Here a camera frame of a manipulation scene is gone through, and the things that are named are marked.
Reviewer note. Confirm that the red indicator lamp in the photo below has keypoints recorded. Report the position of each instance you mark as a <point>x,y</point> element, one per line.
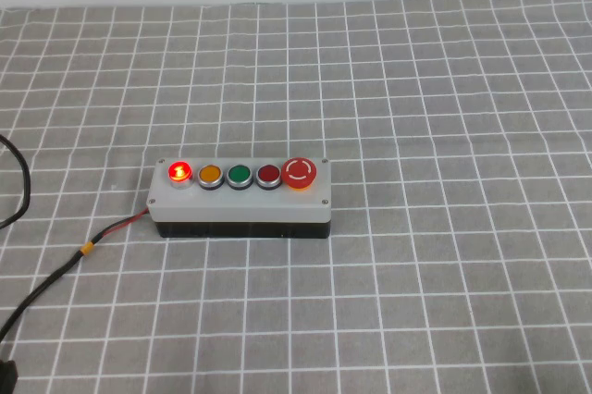
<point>180,172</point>

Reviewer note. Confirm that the green push button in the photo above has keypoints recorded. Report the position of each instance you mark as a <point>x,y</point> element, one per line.
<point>239,174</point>

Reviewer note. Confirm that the red mushroom emergency stop button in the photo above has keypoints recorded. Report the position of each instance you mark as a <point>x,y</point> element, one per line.
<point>299,172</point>

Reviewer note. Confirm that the dark red push button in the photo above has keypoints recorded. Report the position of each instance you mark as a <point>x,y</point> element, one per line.
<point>268,175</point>

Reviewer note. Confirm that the yellow push button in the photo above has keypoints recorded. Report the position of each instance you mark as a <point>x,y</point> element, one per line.
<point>209,174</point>

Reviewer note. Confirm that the grey checkered tablecloth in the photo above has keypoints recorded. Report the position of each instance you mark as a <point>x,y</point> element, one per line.
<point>416,181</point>

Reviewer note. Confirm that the grey and black switch box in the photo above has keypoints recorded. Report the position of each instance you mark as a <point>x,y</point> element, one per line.
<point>240,206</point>

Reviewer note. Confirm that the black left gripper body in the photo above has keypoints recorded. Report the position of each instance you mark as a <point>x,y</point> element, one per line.
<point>7,377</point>

